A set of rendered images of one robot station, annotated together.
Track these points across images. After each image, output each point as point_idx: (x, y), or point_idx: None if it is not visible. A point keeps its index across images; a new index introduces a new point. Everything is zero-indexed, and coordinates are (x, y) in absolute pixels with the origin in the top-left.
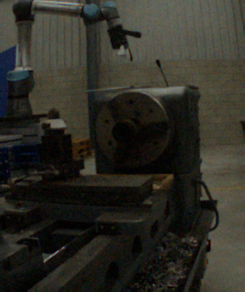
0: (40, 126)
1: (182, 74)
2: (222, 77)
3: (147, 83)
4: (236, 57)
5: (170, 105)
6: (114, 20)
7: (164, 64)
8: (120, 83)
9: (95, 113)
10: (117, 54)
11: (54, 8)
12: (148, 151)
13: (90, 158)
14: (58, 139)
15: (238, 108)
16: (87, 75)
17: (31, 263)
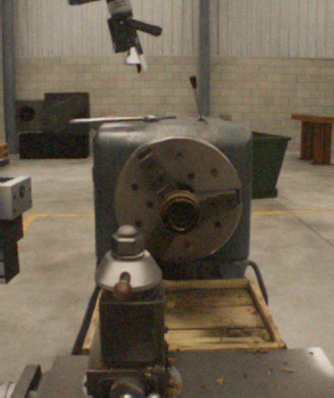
0: (5, 189)
1: (112, 72)
2: (159, 77)
3: (72, 82)
4: (179, 53)
5: (226, 156)
6: (121, 1)
7: (92, 60)
8: (41, 80)
9: (99, 164)
10: (126, 62)
11: None
12: (205, 237)
13: (8, 167)
14: (150, 311)
15: (177, 111)
16: (2, 69)
17: None
